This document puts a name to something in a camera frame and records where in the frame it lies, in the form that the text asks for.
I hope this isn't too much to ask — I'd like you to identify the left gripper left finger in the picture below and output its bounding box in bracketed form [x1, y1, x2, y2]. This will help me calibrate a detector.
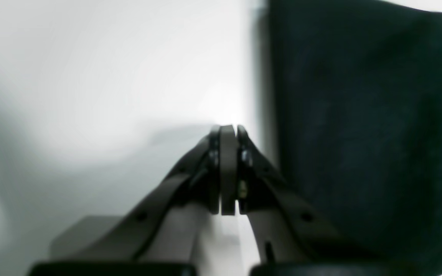
[29, 125, 238, 276]

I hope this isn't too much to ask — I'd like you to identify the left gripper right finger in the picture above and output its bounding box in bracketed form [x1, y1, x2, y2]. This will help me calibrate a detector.
[237, 125, 413, 276]

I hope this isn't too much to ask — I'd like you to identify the black T-shirt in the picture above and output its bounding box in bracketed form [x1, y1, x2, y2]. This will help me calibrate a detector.
[268, 0, 442, 276]

